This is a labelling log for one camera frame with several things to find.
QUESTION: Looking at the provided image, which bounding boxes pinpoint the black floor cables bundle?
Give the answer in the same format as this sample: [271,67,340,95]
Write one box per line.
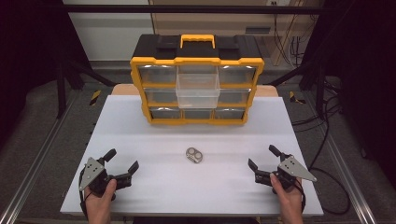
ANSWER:
[290,77,344,134]

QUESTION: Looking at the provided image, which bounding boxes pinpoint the white table mat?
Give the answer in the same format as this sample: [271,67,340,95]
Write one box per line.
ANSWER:
[60,94,325,217]

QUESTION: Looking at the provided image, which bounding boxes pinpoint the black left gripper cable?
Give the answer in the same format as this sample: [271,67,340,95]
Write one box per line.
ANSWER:
[78,167,94,220]

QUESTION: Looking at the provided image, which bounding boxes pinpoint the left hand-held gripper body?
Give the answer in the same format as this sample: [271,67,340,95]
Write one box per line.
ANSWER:
[78,157,133,198]

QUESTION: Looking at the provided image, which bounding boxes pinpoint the black horizontal bar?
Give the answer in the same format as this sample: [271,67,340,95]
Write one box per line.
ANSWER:
[62,4,339,15]

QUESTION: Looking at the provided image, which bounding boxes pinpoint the hanging black cables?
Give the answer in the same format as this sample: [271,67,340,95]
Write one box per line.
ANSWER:
[272,13,304,68]

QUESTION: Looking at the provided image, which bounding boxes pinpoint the black metal stand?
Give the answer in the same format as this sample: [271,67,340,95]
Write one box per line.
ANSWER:
[55,59,118,119]
[267,59,328,119]

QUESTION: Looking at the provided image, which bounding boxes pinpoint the grey vent plate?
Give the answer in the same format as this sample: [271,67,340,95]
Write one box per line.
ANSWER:
[245,26,272,35]

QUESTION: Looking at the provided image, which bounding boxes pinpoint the black curtain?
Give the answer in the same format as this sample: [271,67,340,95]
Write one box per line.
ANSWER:
[298,0,396,181]
[0,0,92,150]

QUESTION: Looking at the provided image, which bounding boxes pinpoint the yellow and black tape marker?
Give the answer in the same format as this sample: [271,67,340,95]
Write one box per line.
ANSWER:
[289,91,307,105]
[89,90,102,106]

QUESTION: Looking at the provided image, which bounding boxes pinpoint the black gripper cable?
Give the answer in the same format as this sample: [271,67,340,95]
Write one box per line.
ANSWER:
[293,178,308,214]
[78,167,94,220]

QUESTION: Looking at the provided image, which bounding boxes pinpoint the person's right hand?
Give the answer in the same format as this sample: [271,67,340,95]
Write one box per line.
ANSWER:
[269,173,304,214]

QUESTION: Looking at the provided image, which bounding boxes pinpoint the wooden table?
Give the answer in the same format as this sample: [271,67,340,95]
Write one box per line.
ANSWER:
[111,83,279,97]

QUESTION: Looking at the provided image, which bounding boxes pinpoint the black looped floor cable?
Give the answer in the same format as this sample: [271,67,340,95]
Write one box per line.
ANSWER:
[307,124,351,216]

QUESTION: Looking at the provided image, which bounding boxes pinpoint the person's left hand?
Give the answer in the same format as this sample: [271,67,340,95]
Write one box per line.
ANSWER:
[84,179,118,216]

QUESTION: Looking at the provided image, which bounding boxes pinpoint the aluminium floor rail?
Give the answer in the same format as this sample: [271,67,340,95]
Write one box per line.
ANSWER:
[323,133,379,224]
[0,92,78,224]

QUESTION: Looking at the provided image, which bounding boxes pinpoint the small grey oval object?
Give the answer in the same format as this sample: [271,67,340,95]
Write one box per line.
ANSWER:
[185,147,204,164]

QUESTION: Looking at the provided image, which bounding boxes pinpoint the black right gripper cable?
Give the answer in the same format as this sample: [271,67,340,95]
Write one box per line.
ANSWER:
[293,178,308,214]

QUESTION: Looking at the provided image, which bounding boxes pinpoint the yellow and black organizer cabinet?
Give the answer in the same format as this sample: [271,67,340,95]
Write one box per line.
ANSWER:
[130,33,265,126]

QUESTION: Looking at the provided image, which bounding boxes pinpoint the clear plastic drawer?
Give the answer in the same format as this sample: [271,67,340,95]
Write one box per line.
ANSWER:
[176,64,221,109]

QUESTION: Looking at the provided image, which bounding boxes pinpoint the wooden panel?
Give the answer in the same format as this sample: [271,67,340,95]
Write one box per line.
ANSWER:
[148,0,325,36]

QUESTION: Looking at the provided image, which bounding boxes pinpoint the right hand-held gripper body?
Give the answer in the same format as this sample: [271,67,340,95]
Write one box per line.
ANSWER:
[255,154,318,190]

